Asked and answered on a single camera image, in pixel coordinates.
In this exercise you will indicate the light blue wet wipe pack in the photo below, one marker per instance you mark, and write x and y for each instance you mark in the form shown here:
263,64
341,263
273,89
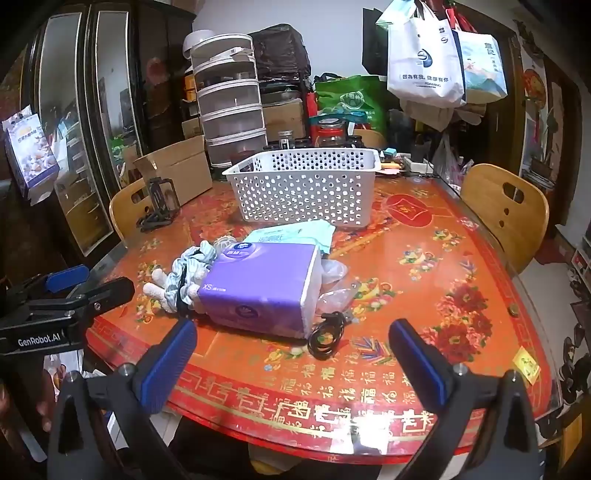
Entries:
295,233

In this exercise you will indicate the white tote bag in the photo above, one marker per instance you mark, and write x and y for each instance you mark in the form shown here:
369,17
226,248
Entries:
425,69

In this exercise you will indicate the black folding stand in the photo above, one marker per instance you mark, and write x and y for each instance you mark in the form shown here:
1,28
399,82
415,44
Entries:
154,221

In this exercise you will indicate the colourful wall poster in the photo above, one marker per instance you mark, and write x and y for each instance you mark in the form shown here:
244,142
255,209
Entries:
535,92

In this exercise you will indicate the purple tissue pack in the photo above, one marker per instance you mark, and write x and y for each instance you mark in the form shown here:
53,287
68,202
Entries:
258,286

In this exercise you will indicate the white ribbed plastic ball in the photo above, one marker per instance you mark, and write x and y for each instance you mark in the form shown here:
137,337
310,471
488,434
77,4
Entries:
227,242

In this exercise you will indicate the plush toy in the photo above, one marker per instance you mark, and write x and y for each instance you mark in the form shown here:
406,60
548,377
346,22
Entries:
194,264

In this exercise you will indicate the green shopping bag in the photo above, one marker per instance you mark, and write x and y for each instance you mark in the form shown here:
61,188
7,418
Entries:
355,92

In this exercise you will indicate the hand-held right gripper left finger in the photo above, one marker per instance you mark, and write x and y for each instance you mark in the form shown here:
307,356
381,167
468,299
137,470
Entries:
170,364

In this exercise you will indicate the open cardboard box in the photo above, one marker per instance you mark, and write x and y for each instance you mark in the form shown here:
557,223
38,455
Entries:
184,170

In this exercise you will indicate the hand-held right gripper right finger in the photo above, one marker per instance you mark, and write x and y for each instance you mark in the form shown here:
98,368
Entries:
415,364

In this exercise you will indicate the closed cardboard box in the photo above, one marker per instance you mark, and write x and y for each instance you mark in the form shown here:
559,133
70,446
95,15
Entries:
281,115

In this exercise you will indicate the beige cloth bag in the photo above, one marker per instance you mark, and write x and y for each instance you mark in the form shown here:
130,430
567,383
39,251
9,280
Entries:
429,113

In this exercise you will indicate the black quilted bag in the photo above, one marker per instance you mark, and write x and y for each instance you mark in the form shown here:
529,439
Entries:
281,50

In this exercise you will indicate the clear plastic bag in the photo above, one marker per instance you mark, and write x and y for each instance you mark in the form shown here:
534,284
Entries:
334,277

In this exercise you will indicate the wooden chair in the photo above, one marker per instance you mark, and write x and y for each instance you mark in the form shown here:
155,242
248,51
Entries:
122,212
369,138
489,217

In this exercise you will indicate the white perforated plastic basket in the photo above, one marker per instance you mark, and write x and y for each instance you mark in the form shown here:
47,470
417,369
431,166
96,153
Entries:
300,191

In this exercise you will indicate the red floral tablecloth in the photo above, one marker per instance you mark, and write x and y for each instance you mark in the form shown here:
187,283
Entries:
415,258

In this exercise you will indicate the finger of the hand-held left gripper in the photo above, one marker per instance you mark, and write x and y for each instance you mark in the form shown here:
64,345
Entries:
106,295
67,278

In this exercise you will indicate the light blue tote bag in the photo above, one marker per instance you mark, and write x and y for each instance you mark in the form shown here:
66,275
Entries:
485,69

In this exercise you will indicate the dark wooden cabinet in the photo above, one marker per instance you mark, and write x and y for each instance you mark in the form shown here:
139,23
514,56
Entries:
87,92

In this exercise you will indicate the white stacked drawer tower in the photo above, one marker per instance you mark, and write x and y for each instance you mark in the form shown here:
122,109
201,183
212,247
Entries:
231,97

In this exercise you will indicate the glass jar with red lid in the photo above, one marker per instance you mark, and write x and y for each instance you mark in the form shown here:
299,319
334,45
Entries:
328,134

